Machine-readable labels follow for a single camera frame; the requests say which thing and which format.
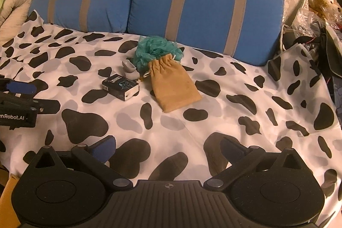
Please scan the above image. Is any pile of plastic bags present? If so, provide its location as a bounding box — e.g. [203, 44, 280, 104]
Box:
[280, 0, 342, 80]

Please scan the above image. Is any cardboard box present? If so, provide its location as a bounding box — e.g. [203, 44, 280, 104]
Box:
[0, 166, 23, 228]

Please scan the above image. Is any grey silicone earbud case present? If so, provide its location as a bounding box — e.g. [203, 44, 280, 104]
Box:
[122, 59, 140, 80]

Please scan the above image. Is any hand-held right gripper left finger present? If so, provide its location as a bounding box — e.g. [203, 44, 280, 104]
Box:
[25, 135, 134, 189]

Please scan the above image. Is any small black box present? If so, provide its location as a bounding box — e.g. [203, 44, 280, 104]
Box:
[101, 73, 140, 102]

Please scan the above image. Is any cow print blanket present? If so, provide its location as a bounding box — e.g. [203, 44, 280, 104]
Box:
[0, 10, 342, 192]

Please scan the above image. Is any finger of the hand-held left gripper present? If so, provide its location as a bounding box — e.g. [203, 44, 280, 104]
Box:
[0, 78, 37, 96]
[0, 98, 61, 115]

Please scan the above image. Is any brown teddy bear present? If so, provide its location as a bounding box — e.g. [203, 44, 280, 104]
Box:
[311, 0, 342, 21]

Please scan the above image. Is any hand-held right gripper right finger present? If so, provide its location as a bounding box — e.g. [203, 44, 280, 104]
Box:
[203, 136, 314, 190]

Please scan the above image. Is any teal bath loofah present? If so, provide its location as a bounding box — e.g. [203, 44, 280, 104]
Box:
[133, 35, 185, 71]

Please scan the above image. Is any tan drawstring pouch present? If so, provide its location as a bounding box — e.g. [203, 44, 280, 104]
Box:
[144, 54, 202, 113]

